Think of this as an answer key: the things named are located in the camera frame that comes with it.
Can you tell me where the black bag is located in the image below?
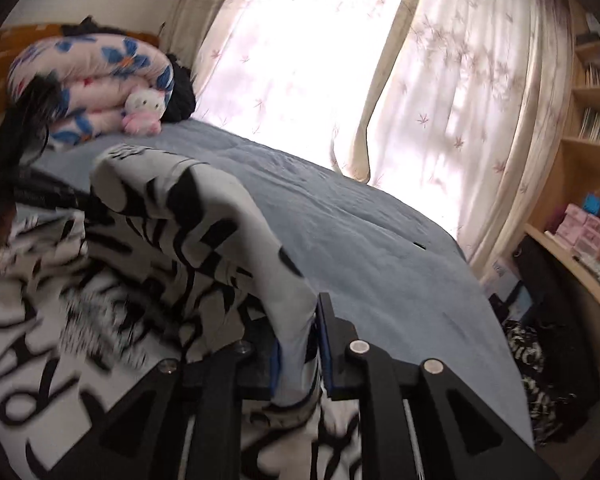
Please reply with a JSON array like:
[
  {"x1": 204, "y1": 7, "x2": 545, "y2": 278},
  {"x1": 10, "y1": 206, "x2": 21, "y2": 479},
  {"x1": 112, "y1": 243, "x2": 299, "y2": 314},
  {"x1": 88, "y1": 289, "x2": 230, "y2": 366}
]
[{"x1": 516, "y1": 236, "x2": 588, "y2": 336}]

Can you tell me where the blue bed sheet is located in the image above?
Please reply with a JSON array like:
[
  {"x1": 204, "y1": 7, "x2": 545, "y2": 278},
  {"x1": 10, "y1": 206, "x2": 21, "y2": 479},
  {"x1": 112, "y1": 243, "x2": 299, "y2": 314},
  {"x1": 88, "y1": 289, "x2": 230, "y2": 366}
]
[{"x1": 30, "y1": 120, "x2": 536, "y2": 448}]

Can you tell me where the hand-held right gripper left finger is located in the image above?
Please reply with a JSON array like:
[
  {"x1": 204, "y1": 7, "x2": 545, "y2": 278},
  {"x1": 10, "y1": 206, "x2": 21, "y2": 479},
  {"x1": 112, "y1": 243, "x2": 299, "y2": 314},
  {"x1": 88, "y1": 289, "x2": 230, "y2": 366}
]
[{"x1": 65, "y1": 320, "x2": 282, "y2": 480}]

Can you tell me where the pink storage drawer box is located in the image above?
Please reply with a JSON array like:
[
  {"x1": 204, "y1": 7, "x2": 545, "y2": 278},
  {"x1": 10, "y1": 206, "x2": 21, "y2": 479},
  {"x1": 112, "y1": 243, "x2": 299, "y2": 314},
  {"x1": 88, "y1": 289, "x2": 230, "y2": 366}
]
[
  {"x1": 557, "y1": 204, "x2": 588, "y2": 251},
  {"x1": 580, "y1": 215, "x2": 600, "y2": 261}
]

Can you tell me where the wooden bookshelf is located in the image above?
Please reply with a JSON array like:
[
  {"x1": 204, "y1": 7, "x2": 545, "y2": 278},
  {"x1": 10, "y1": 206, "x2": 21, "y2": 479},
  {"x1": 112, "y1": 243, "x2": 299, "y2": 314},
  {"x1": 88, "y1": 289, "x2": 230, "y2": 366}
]
[{"x1": 525, "y1": 0, "x2": 600, "y2": 241}]

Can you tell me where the black and white printed garment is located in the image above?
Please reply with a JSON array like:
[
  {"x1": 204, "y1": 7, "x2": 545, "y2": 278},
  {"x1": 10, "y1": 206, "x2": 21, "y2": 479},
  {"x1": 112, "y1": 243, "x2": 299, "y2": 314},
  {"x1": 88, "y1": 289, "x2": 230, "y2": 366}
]
[{"x1": 0, "y1": 142, "x2": 366, "y2": 480}]

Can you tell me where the white and pink plush toy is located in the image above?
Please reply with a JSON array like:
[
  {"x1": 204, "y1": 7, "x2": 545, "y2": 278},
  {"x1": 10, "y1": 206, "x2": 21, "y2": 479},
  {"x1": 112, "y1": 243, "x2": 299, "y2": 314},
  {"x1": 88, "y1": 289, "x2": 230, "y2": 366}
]
[{"x1": 121, "y1": 86, "x2": 167, "y2": 136}]

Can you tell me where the black cloth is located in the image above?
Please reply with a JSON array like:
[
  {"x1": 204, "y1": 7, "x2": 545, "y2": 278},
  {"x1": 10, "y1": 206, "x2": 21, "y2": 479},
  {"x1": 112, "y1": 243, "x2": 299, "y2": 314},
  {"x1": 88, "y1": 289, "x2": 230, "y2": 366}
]
[{"x1": 162, "y1": 52, "x2": 197, "y2": 123}]

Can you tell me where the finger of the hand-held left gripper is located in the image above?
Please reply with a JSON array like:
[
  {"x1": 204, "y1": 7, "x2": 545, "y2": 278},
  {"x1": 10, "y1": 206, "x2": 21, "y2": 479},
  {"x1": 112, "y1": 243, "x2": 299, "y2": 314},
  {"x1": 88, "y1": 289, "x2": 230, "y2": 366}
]
[{"x1": 15, "y1": 167, "x2": 98, "y2": 216}]

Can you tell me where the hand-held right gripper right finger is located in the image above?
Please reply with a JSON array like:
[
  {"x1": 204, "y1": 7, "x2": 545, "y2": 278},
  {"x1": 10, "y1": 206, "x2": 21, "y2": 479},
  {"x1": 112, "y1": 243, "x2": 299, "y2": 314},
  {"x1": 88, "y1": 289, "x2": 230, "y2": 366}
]
[{"x1": 316, "y1": 292, "x2": 561, "y2": 480}]

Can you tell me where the blue and white bag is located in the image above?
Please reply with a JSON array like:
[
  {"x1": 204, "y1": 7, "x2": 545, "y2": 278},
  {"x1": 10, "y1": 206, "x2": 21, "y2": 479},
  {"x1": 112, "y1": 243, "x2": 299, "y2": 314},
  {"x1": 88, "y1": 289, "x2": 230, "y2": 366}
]
[{"x1": 482, "y1": 257, "x2": 533, "y2": 323}]

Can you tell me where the pale leaf print curtain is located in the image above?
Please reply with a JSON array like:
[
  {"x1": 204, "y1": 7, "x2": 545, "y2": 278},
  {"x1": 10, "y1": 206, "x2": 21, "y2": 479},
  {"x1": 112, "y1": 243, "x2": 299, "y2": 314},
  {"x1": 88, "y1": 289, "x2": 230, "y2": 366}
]
[
  {"x1": 162, "y1": 0, "x2": 428, "y2": 183},
  {"x1": 367, "y1": 0, "x2": 578, "y2": 273}
]

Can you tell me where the floral folded quilt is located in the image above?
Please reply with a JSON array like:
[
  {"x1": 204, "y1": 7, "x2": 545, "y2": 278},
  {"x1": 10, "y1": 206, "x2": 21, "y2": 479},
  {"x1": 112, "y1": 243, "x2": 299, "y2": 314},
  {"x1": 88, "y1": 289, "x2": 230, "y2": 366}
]
[{"x1": 7, "y1": 32, "x2": 176, "y2": 147}]

